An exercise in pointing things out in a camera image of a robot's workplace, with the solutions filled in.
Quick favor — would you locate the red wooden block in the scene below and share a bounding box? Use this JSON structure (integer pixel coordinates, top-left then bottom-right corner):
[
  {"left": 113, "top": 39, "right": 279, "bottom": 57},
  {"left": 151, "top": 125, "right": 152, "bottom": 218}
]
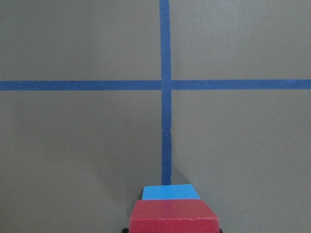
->
[{"left": 129, "top": 199, "right": 220, "bottom": 233}]

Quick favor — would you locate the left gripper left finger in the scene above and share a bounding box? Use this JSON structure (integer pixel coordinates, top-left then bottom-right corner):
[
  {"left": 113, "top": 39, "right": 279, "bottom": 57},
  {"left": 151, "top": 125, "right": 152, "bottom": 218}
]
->
[{"left": 121, "top": 228, "right": 129, "bottom": 233}]

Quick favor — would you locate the blue wooden block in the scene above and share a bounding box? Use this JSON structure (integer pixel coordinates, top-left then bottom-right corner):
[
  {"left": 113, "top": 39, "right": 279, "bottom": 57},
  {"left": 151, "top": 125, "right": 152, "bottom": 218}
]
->
[{"left": 141, "top": 184, "right": 200, "bottom": 200}]

